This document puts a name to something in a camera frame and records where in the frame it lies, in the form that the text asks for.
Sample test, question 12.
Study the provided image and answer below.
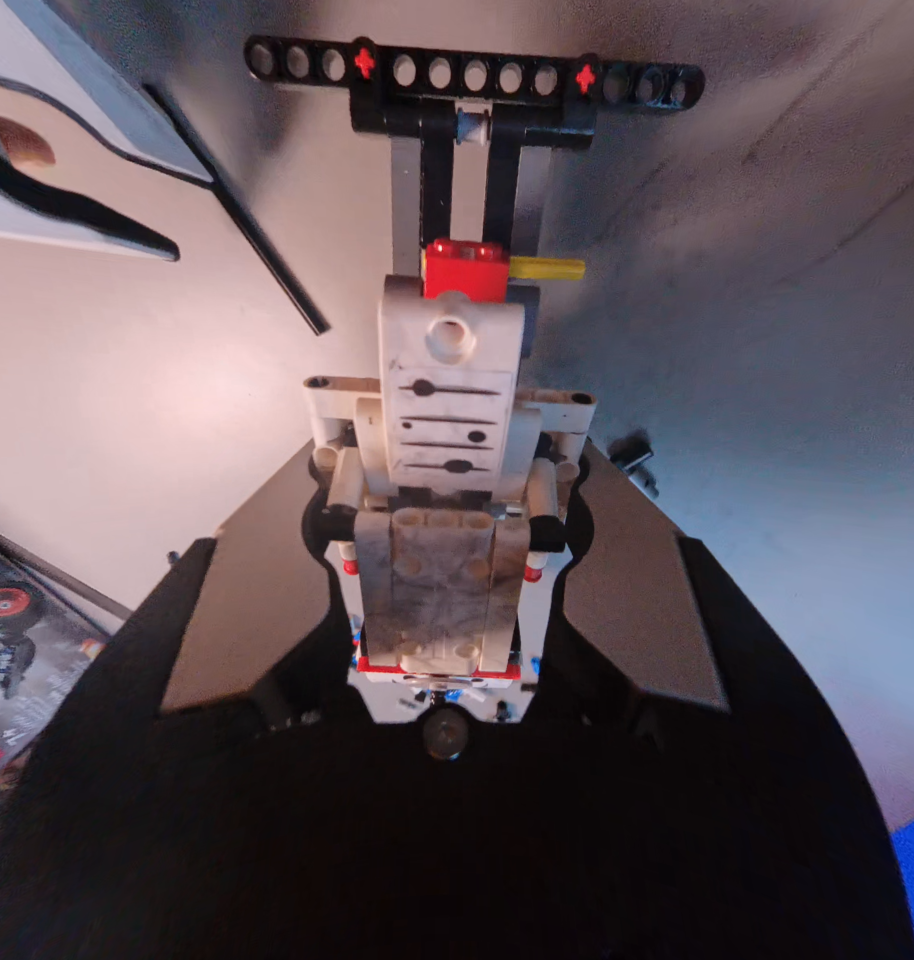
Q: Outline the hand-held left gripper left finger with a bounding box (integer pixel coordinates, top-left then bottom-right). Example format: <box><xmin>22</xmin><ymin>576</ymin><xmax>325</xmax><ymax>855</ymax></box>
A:
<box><xmin>157</xmin><ymin>444</ymin><xmax>353</xmax><ymax>718</ymax></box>

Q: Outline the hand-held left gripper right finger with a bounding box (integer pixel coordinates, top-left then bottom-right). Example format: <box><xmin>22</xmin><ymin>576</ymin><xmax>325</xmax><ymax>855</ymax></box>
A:
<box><xmin>552</xmin><ymin>440</ymin><xmax>731</xmax><ymax>715</ymax></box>

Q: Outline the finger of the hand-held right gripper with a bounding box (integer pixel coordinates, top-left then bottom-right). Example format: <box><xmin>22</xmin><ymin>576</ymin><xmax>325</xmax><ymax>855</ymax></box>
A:
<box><xmin>0</xmin><ymin>140</ymin><xmax>182</xmax><ymax>265</ymax></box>
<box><xmin>0</xmin><ymin>0</ymin><xmax>218</xmax><ymax>190</ymax></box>

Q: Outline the long black brick axle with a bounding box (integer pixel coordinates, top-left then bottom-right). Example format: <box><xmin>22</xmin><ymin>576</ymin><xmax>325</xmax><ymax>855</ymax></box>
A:
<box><xmin>139</xmin><ymin>78</ymin><xmax>332</xmax><ymax>337</ymax></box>

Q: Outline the toy brick vehicle model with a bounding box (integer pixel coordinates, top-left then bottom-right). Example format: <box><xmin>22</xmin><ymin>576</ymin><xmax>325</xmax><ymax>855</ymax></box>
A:
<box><xmin>243</xmin><ymin>33</ymin><xmax>708</xmax><ymax>732</ymax></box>

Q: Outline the small yellow brick axle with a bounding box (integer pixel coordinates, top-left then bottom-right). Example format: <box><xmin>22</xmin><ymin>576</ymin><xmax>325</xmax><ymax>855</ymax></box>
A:
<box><xmin>505</xmin><ymin>255</ymin><xmax>588</xmax><ymax>286</ymax></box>

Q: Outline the grey desk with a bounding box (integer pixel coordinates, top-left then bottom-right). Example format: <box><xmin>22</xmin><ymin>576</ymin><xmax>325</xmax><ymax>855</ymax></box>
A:
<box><xmin>0</xmin><ymin>0</ymin><xmax>914</xmax><ymax>841</ymax></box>

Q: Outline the black connector with grey pin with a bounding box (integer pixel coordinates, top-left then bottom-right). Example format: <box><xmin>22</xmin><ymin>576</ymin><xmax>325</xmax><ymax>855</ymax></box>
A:
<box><xmin>607</xmin><ymin>432</ymin><xmax>662</xmax><ymax>499</ymax></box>

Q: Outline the toy set cardboard box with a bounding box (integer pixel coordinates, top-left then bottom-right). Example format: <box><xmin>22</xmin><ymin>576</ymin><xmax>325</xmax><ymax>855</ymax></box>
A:
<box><xmin>0</xmin><ymin>522</ymin><xmax>135</xmax><ymax>796</ymax></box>

